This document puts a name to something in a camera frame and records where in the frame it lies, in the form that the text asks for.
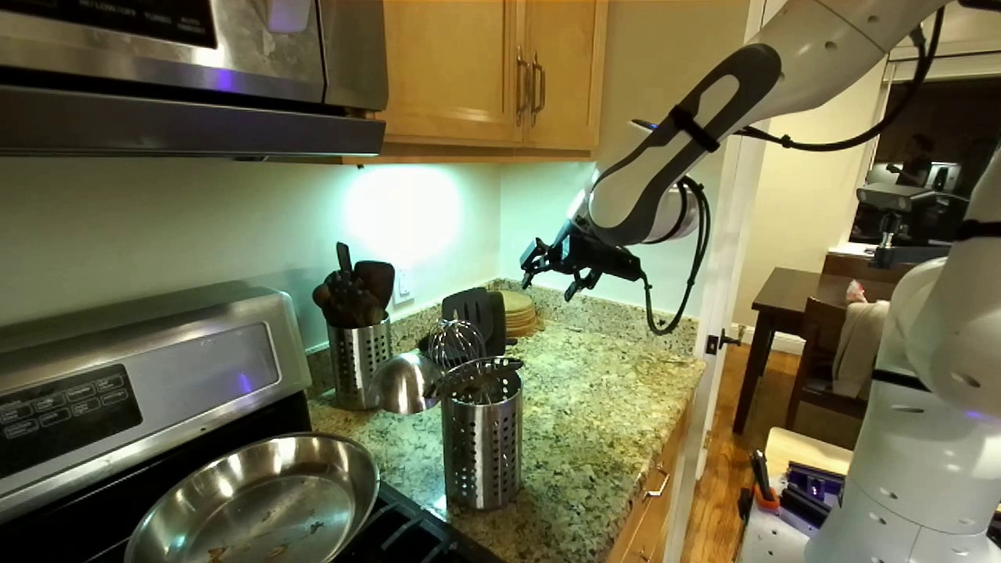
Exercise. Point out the stainless steel stove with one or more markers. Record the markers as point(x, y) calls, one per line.
point(105, 411)

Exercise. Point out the perforated steel utensil holder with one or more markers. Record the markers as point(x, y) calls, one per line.
point(354, 365)
point(484, 435)

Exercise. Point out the wooden cabinet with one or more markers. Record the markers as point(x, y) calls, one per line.
point(644, 528)
point(496, 77)

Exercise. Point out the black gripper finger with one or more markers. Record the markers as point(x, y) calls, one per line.
point(581, 283)
point(539, 256)

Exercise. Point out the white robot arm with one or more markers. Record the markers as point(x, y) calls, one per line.
point(803, 57)

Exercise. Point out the black slotted spatula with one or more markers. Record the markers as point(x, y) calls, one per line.
point(484, 312)

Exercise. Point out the stainless steel microwave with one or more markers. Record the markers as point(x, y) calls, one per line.
point(266, 79)

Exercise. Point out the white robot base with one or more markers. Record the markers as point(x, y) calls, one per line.
point(923, 476)

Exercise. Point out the steel frying pan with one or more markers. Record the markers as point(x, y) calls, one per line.
point(291, 498)

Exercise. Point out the wooden upper cabinet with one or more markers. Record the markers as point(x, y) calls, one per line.
point(496, 77)

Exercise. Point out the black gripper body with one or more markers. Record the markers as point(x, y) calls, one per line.
point(586, 250)

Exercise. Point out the stack of round cork trivets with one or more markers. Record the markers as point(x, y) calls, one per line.
point(521, 315)

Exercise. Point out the wooden lower cabinet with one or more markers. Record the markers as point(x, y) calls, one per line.
point(644, 528)

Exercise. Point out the black utensils in rear holder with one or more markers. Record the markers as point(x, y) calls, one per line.
point(354, 294)

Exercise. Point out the wire whisk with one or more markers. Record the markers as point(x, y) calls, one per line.
point(452, 349)

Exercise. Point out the dark wooden table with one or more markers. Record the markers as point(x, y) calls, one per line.
point(779, 307)

